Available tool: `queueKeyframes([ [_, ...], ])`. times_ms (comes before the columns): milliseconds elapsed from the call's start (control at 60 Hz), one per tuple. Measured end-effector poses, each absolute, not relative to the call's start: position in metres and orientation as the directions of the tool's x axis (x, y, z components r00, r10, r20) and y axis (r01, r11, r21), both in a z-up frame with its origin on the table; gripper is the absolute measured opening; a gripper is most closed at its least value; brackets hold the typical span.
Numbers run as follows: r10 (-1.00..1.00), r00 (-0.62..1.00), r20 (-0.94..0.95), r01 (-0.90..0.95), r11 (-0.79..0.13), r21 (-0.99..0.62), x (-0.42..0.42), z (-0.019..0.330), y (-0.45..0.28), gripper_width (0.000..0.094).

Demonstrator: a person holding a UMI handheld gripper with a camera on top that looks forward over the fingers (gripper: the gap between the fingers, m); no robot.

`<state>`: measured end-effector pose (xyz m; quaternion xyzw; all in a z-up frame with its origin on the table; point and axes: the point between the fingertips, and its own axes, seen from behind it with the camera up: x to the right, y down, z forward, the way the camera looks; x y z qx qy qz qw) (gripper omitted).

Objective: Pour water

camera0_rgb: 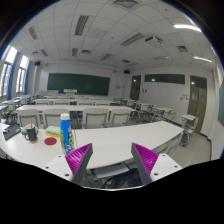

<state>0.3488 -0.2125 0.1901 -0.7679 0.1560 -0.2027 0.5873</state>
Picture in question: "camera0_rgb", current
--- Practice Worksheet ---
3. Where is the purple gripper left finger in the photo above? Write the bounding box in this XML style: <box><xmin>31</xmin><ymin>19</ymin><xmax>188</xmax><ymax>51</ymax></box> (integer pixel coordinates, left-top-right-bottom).
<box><xmin>65</xmin><ymin>143</ymin><xmax>93</xmax><ymax>185</ymax></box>

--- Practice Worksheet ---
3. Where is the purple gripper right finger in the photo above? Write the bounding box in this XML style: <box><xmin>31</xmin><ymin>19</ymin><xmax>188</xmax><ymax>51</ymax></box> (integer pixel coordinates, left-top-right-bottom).
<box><xmin>131</xmin><ymin>143</ymin><xmax>159</xmax><ymax>185</ymax></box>

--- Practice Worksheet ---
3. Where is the blue water bottle white cap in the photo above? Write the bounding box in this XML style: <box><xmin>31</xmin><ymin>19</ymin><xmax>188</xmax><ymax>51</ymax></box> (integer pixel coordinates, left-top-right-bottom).
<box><xmin>60</xmin><ymin>113</ymin><xmax>74</xmax><ymax>155</ymax></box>

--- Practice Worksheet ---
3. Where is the red round coaster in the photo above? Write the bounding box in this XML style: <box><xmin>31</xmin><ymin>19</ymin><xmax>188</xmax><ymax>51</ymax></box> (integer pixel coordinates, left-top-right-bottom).
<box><xmin>44</xmin><ymin>137</ymin><xmax>57</xmax><ymax>145</ymax></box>

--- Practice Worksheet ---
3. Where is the yellow green sponge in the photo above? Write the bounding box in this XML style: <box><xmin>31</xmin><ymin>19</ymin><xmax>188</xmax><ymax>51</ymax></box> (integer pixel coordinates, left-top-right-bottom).
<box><xmin>45</xmin><ymin>126</ymin><xmax>60</xmax><ymax>138</ymax></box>

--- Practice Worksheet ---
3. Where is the white chair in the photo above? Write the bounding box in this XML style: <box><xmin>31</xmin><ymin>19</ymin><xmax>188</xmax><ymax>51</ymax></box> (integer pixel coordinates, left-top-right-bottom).
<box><xmin>106</xmin><ymin>109</ymin><xmax>130</xmax><ymax>127</ymax></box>
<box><xmin>17</xmin><ymin>109</ymin><xmax>40</xmax><ymax>127</ymax></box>
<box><xmin>82</xmin><ymin>108</ymin><xmax>109</xmax><ymax>129</ymax></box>
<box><xmin>43</xmin><ymin>109</ymin><xmax>69</xmax><ymax>127</ymax></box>

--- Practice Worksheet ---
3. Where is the dark mug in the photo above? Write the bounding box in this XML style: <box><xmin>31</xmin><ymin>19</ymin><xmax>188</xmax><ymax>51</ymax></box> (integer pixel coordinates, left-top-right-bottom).
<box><xmin>25</xmin><ymin>124</ymin><xmax>38</xmax><ymax>143</ymax></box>

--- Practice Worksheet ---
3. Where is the small desk near door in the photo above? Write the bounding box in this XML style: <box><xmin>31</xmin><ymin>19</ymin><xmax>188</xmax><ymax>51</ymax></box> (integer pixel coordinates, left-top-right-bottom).
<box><xmin>181</xmin><ymin>114</ymin><xmax>198</xmax><ymax>146</ymax></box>

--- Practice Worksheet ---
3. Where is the long white desk row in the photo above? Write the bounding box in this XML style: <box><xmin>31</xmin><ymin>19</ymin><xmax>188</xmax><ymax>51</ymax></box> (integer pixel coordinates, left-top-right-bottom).
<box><xmin>16</xmin><ymin>105</ymin><xmax>136</xmax><ymax>112</ymax></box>

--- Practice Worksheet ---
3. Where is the black laptop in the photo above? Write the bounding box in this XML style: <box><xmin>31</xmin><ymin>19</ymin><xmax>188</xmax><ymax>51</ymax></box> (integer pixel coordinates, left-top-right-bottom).
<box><xmin>3</xmin><ymin>124</ymin><xmax>21</xmax><ymax>140</ymax></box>

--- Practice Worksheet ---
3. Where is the green chalkboard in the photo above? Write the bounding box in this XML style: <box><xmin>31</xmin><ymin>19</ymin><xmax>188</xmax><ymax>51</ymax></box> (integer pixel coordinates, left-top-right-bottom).
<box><xmin>47</xmin><ymin>73</ymin><xmax>110</xmax><ymax>96</ymax></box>

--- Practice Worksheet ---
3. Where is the brown double door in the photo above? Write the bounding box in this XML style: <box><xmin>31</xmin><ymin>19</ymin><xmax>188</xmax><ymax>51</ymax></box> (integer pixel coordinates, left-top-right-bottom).
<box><xmin>188</xmin><ymin>75</ymin><xmax>207</xmax><ymax>133</ymax></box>

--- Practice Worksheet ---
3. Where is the dark rear door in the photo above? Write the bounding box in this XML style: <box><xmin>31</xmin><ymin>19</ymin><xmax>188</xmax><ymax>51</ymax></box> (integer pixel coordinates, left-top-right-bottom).
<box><xmin>130</xmin><ymin>75</ymin><xmax>141</xmax><ymax>100</ymax></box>

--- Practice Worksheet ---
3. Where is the ceiling projector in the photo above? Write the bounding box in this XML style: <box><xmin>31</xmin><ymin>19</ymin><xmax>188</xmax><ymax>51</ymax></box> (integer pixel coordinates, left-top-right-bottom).
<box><xmin>145</xmin><ymin>36</ymin><xmax>163</xmax><ymax>47</ymax></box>

